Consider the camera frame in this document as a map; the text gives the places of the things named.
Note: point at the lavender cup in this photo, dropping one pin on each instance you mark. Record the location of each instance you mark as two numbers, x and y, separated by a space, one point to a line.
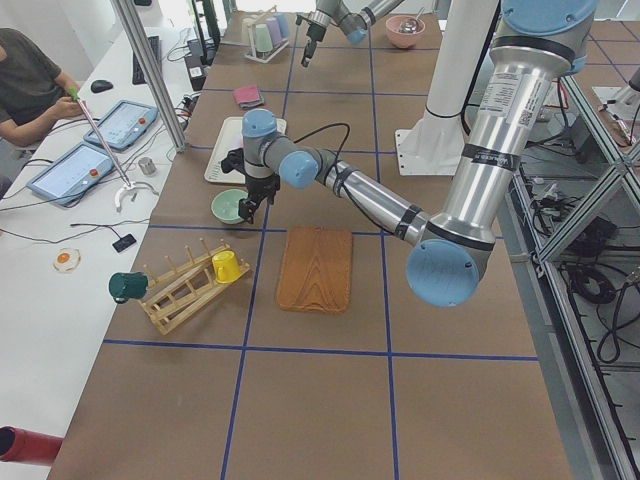
274 30

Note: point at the dark green cup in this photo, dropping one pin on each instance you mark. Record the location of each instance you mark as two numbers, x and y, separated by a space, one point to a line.
125 286

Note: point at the metal scoop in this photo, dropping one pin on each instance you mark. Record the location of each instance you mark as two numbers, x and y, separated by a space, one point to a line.
411 24

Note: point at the teach pendant tablet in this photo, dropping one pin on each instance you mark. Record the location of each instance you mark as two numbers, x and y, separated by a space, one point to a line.
125 123
69 177

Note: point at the pink bowl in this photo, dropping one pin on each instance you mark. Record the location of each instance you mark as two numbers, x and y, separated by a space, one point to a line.
400 40

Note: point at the grey cloth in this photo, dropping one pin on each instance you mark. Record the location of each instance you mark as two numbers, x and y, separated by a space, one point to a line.
247 105

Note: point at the green bowl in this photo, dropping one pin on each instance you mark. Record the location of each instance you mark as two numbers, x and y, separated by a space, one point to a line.
225 206

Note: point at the person at desk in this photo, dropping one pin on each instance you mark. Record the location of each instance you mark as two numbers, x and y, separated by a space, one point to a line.
35 91

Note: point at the fried egg toy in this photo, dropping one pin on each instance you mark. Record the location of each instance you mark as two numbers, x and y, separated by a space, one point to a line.
67 260

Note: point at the yellow cup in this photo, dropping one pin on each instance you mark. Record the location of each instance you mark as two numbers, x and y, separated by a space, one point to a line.
226 267

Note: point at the red cylinder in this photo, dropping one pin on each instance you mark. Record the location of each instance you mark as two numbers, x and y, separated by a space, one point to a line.
28 447

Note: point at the aluminium frame post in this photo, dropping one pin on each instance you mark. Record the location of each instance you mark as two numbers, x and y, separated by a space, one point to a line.
137 37

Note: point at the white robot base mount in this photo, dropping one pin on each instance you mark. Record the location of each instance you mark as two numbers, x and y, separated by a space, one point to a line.
435 143

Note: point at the blue cup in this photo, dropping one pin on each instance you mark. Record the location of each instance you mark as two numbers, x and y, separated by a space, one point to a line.
282 24

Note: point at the pink cloth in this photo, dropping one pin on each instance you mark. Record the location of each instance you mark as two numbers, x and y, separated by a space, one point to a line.
246 93

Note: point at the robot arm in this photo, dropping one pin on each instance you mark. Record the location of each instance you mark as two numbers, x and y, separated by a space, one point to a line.
354 26
496 64

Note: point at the long rod tool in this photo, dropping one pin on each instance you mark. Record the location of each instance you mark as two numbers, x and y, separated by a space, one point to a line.
129 186

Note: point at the wooden cutting board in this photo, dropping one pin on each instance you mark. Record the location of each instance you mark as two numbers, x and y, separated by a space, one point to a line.
315 274

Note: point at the wooden peg rack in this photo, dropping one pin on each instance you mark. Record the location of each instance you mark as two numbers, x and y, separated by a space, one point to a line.
175 296

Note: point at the white bear tray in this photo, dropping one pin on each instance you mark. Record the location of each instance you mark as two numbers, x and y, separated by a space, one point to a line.
229 138

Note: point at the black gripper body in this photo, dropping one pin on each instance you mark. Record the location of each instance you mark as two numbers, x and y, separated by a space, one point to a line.
260 187
315 27

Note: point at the mint green cup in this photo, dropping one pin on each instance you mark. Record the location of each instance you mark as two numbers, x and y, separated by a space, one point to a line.
262 39

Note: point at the teach pendant tablet near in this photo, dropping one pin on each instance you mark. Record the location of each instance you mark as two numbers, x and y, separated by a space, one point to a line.
69 177

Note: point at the teach pendant tablet far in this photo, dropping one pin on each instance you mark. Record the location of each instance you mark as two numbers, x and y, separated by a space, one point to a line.
125 123

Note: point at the computer mouse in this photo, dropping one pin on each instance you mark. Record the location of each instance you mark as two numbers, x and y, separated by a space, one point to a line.
100 85

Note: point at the white wire cup rack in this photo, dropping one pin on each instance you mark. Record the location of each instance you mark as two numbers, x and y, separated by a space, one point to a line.
247 32

